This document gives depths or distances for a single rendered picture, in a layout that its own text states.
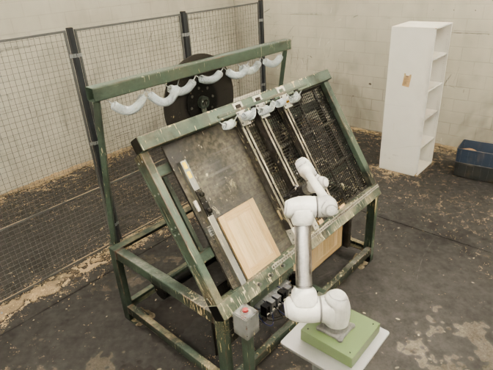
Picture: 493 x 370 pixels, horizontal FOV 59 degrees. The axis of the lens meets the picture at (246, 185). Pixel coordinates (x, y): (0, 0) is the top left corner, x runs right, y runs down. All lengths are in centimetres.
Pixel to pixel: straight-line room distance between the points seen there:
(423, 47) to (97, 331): 504
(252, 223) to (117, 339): 170
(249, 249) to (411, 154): 398
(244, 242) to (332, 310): 85
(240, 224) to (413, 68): 390
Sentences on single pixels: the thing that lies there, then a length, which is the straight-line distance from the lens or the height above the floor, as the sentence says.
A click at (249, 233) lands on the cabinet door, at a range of 320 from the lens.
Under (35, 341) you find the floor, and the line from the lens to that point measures 450.
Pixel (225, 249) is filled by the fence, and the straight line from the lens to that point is 302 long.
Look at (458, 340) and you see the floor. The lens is 421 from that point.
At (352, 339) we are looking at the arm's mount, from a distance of 284.
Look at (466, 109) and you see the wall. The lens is 775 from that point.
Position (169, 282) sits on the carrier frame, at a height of 79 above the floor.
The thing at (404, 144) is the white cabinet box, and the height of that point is 46.
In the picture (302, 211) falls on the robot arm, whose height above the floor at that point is 155.
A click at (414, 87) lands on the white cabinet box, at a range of 640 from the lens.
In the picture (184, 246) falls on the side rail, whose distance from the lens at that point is 288.
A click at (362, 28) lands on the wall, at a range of 817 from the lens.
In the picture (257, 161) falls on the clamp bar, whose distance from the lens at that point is 335.
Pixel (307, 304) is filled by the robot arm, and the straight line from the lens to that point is 268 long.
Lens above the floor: 286
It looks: 27 degrees down
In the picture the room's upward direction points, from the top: 4 degrees counter-clockwise
